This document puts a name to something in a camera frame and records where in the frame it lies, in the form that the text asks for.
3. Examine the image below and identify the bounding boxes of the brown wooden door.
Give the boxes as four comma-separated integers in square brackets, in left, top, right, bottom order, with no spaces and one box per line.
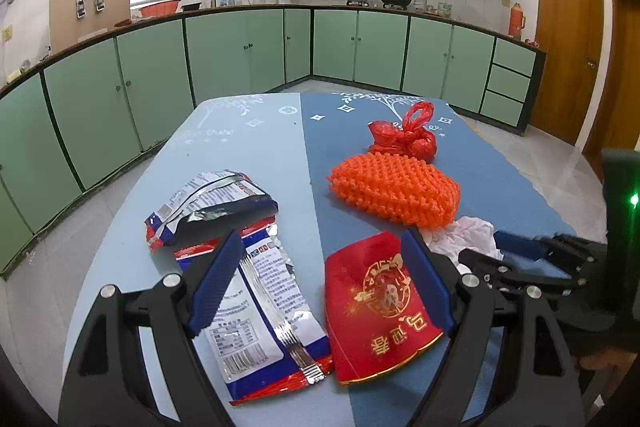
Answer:
[582,0,640,181]
[530,0,604,145]

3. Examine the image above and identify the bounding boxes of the red gold festive bag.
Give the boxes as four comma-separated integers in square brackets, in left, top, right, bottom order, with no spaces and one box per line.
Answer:
[324,232,442,386]

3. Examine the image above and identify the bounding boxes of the red knotted plastic bag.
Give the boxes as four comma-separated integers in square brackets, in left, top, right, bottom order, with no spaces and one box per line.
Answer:
[368,102,437,164]

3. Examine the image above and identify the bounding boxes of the wooden cutting board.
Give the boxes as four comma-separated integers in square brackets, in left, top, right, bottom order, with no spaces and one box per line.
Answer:
[49,0,130,53]

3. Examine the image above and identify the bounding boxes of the blue red wrapper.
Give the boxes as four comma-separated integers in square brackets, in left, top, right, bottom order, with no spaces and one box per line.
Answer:
[205,217,333,405]
[144,170,279,251]

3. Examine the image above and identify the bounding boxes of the blue tablecloth mat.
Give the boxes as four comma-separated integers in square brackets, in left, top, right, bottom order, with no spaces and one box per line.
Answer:
[67,93,567,426]

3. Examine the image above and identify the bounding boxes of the orange foam fruit net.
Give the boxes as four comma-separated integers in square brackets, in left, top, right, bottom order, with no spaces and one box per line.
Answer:
[328,153,460,230]

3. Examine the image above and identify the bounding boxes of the green lower kitchen cabinets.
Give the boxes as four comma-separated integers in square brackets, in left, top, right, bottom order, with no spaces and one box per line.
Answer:
[1,5,546,270]

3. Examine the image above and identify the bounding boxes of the red wash basin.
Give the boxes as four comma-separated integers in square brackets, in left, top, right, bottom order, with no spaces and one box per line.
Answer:
[140,0,179,18]

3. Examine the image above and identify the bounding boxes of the white tissue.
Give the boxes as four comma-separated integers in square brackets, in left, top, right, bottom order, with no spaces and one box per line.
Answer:
[420,217,503,265]

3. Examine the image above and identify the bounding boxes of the person's right hand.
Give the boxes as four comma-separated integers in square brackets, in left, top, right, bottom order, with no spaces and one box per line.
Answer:
[577,348,637,376]

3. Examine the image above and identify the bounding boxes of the orange thermos flask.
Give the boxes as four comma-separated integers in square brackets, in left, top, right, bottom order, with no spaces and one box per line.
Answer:
[508,2,526,40]

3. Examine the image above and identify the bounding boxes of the black wok pan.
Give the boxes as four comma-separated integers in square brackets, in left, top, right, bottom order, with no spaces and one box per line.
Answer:
[381,0,412,11]

